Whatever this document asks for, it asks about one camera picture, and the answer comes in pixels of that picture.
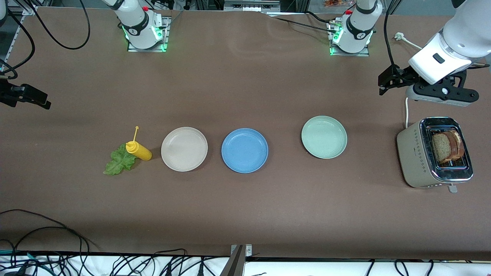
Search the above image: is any yellow squeeze bottle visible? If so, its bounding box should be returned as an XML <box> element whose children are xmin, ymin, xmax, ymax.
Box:
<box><xmin>125</xmin><ymin>126</ymin><xmax>153</xmax><ymax>161</ymax></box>

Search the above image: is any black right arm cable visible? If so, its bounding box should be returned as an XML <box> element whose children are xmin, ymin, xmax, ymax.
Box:
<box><xmin>0</xmin><ymin>0</ymin><xmax>91</xmax><ymax>80</ymax></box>

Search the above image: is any grey aluminium profile beam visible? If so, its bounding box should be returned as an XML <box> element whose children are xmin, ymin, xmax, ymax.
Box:
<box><xmin>219</xmin><ymin>245</ymin><xmax>246</xmax><ymax>276</ymax></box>

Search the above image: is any metal corner bracket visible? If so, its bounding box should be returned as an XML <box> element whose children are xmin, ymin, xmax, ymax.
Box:
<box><xmin>230</xmin><ymin>244</ymin><xmax>253</xmax><ymax>256</ymax></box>

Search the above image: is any grey power strip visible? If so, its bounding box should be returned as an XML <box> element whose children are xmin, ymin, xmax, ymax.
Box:
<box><xmin>224</xmin><ymin>0</ymin><xmax>281</xmax><ymax>12</ymax></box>

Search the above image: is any green round plate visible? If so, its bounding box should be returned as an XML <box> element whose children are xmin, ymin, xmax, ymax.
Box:
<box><xmin>301</xmin><ymin>115</ymin><xmax>348</xmax><ymax>159</ymax></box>

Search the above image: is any white toaster power cable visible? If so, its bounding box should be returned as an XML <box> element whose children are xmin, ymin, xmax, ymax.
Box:
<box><xmin>395</xmin><ymin>33</ymin><xmax>424</xmax><ymax>129</ymax></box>

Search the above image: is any blue round plate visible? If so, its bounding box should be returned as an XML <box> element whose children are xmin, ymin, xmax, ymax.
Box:
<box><xmin>221</xmin><ymin>128</ymin><xmax>269</xmax><ymax>174</ymax></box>

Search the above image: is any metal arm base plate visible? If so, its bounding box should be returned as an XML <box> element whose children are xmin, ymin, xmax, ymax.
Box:
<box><xmin>329</xmin><ymin>19</ymin><xmax>371</xmax><ymax>57</ymax></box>
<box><xmin>127</xmin><ymin>15</ymin><xmax>170</xmax><ymax>53</ymax></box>

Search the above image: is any beige round plate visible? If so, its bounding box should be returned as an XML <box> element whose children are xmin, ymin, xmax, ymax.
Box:
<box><xmin>161</xmin><ymin>127</ymin><xmax>208</xmax><ymax>172</ymax></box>

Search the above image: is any black base cable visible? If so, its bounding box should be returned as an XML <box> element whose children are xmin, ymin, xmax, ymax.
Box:
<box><xmin>269</xmin><ymin>15</ymin><xmax>338</xmax><ymax>34</ymax></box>

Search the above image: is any beige chrome toaster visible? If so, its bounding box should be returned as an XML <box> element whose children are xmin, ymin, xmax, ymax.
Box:
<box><xmin>396</xmin><ymin>117</ymin><xmax>474</xmax><ymax>193</ymax></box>

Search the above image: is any brown bread slice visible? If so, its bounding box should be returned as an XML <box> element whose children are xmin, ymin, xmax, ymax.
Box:
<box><xmin>447</xmin><ymin>130</ymin><xmax>466</xmax><ymax>160</ymax></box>
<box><xmin>432</xmin><ymin>132</ymin><xmax>454</xmax><ymax>164</ymax></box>

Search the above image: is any aluminium frame profile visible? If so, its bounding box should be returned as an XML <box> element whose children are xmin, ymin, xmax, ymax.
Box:
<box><xmin>7</xmin><ymin>0</ymin><xmax>52</xmax><ymax>52</ymax></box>

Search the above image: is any green lettuce leaf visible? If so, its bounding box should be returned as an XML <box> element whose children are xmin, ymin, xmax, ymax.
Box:
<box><xmin>103</xmin><ymin>143</ymin><xmax>137</xmax><ymax>176</ymax></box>

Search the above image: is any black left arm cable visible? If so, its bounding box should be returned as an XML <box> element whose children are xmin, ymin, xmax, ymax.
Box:
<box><xmin>384</xmin><ymin>0</ymin><xmax>403</xmax><ymax>67</ymax></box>

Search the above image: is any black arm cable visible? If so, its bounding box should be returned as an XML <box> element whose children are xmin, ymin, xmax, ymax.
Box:
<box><xmin>0</xmin><ymin>0</ymin><xmax>91</xmax><ymax>80</ymax></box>
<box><xmin>384</xmin><ymin>0</ymin><xmax>403</xmax><ymax>67</ymax></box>

